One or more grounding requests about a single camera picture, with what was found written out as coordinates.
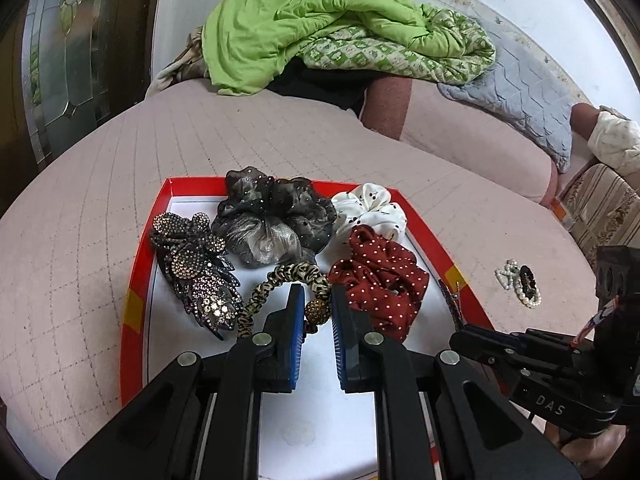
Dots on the white dotted scrunchie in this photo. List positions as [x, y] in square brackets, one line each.
[370, 210]

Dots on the green blanket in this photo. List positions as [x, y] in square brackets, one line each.
[300, 15]

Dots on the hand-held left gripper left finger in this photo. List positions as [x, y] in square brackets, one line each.
[295, 330]

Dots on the beige floral cloth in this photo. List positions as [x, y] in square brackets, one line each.
[175, 67]

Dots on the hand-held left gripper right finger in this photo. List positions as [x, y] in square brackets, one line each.
[340, 340]

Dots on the black cloth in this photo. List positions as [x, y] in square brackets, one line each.
[320, 85]

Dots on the red and white tray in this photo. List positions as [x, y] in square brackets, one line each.
[315, 410]

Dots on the patterned glass door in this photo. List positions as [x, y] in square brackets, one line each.
[70, 60]

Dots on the grey quilted pillow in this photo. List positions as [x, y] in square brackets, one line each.
[520, 100]

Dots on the person's right hand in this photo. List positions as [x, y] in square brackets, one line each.
[592, 447]

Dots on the bow-shaped rhinestone hair clip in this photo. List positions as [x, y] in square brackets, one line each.
[175, 232]

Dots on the pink bolster pillow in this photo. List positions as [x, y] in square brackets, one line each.
[450, 140]

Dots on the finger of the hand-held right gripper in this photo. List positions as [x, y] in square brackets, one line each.
[480, 347]
[550, 342]

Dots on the red dotted scrunchie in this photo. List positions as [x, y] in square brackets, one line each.
[380, 280]

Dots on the striped floral sofa cushion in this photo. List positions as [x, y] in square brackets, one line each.
[605, 205]

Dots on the white patterned cloth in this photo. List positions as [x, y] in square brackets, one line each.
[617, 140]

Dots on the black organza scrunchie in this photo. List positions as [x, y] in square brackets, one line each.
[270, 220]

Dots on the flower-shaped rhinestone hair clip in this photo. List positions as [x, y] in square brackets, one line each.
[210, 300]

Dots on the dark slim hair clip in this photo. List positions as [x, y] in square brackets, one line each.
[452, 305]

